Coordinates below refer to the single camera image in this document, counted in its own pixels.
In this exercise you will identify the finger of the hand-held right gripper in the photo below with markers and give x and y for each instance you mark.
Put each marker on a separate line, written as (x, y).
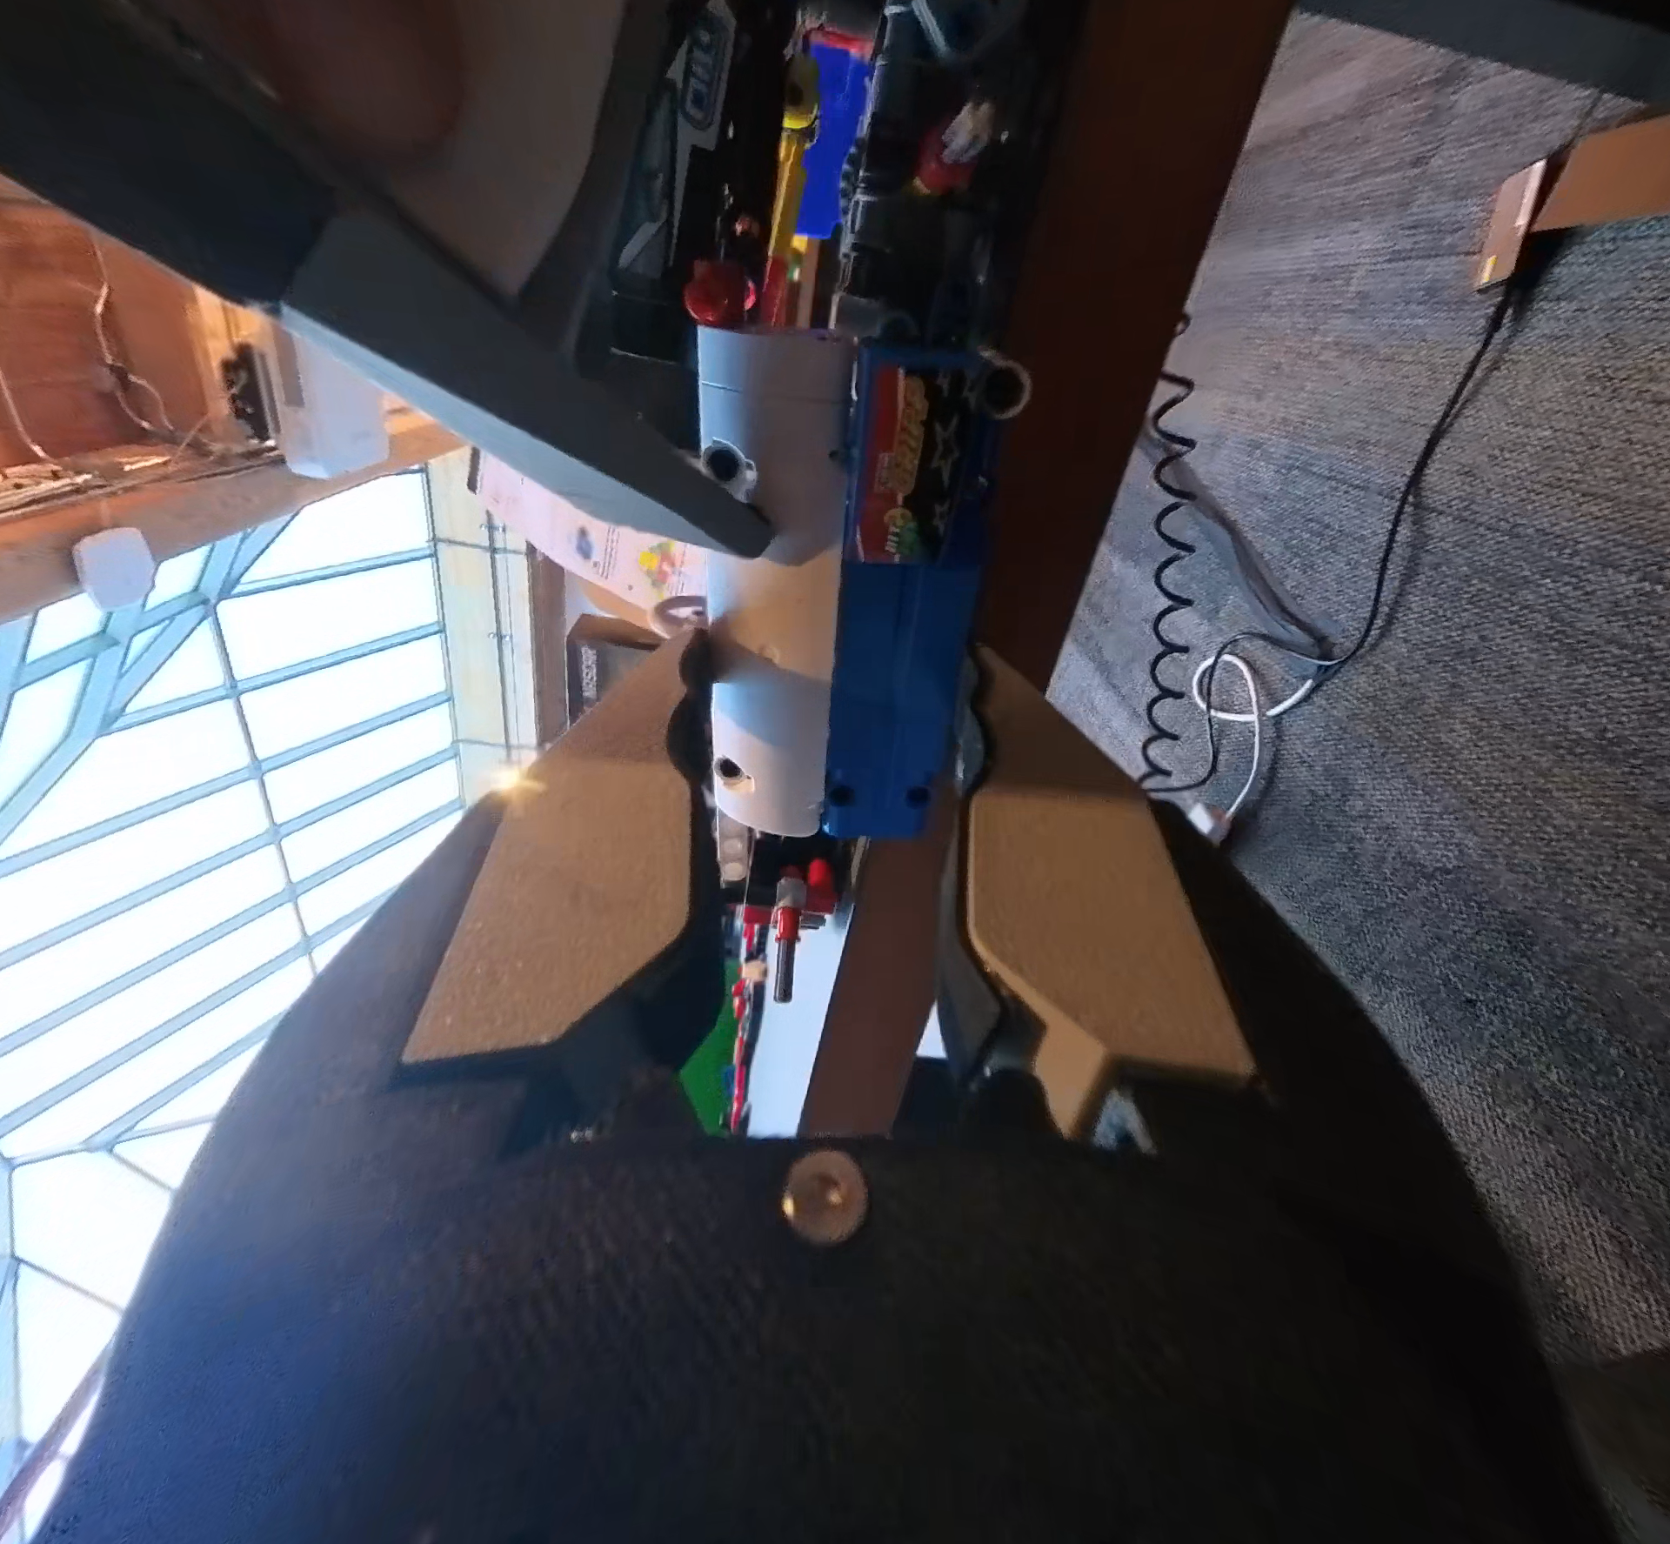
(522, 421)
(574, 70)

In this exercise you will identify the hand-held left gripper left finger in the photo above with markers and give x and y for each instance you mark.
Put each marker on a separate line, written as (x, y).
(548, 893)

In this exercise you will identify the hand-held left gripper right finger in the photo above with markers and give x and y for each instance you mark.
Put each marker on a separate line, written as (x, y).
(1096, 919)

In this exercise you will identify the blue and white brick assembly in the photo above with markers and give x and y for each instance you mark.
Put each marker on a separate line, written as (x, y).
(783, 606)

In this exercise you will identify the printed instruction sheet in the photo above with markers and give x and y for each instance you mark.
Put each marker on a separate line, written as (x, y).
(612, 554)

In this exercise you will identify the green plastic bin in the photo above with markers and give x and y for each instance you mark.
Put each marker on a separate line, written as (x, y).
(711, 1049)

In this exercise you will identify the large paned window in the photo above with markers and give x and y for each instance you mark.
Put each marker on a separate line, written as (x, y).
(157, 853)

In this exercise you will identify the brown cardboard box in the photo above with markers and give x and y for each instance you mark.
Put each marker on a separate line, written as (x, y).
(1578, 194)

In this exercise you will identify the white wall box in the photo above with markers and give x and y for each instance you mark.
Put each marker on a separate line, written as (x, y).
(115, 566)
(332, 409)

